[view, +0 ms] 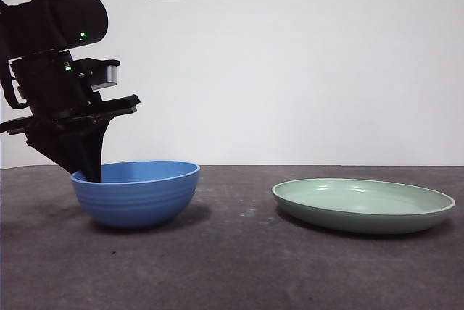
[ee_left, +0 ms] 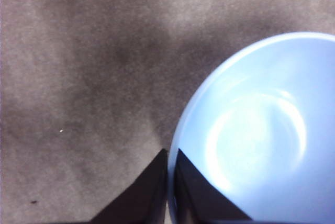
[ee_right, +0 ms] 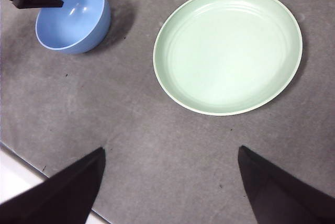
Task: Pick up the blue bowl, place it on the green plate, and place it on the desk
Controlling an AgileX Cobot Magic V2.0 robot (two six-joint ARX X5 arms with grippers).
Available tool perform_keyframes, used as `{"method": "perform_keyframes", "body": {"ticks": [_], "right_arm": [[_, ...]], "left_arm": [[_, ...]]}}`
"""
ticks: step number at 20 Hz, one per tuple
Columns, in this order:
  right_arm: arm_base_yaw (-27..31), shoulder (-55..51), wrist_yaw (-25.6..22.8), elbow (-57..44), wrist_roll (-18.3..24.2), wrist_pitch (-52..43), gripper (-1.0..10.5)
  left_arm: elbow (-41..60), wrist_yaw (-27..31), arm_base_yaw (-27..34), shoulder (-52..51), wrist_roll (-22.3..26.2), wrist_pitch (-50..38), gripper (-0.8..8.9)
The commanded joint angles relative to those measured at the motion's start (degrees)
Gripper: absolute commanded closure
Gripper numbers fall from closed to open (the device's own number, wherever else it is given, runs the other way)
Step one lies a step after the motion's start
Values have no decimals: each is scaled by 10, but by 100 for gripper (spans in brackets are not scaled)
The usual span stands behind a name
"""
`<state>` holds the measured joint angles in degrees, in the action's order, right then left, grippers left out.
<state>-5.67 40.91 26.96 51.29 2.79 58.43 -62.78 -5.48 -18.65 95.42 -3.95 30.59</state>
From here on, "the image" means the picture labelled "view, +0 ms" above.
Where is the green round plate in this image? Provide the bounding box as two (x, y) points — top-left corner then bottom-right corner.
(271, 177), (457, 235)

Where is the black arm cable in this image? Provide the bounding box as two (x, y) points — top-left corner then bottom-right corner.
(0, 63), (28, 109)

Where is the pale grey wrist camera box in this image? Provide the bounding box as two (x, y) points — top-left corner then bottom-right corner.
(90, 64), (120, 91)

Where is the blue ribbed bowl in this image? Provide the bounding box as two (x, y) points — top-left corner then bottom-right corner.
(70, 159), (201, 230)

